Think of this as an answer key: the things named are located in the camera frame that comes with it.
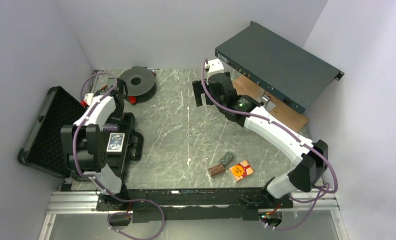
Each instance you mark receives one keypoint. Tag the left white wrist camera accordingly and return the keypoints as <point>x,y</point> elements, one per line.
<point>87,100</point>

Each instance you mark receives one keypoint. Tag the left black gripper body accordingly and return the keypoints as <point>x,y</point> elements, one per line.
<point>120,107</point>

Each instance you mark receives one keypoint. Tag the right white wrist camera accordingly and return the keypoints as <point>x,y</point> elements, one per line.
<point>213,67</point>

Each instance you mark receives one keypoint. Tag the black filament spool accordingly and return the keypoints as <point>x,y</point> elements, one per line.
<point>139,81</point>

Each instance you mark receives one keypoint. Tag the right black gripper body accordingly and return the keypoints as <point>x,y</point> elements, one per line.
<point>216,99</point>

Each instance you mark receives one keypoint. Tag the purple poker chip stack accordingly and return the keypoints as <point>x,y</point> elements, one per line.
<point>111,127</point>

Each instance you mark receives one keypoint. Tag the metal bracket stand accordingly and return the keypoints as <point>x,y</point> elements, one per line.
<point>265,101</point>

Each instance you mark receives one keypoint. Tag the red yellow card box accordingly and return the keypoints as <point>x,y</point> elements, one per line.
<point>241,170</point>

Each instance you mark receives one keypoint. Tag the wooden board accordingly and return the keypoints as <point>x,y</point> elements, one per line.
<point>281,111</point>

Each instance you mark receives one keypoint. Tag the dark teal network switch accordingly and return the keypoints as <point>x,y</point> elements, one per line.
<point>288,72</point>

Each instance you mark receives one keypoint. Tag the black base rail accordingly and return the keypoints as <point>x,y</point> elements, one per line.
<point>244,203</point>

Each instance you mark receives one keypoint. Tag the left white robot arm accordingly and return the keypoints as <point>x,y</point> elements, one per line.
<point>84,145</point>

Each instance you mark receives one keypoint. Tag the black poker set case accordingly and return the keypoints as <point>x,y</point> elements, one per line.
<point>43,149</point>

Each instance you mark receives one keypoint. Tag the grey-green poker chip stack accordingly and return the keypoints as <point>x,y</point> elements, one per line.
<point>227,158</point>

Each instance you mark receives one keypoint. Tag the blue playing card deck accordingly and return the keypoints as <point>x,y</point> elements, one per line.
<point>115,142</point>

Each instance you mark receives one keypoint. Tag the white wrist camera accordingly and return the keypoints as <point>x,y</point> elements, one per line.
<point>213,67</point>
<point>87,100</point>

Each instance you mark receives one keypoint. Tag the dark brown poker chip stack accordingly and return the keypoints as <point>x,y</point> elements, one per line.
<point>216,170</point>

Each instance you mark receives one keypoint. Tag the red clamp under spool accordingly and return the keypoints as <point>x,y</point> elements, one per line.
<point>132,100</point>

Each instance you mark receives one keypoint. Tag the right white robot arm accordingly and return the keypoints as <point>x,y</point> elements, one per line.
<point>308,157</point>

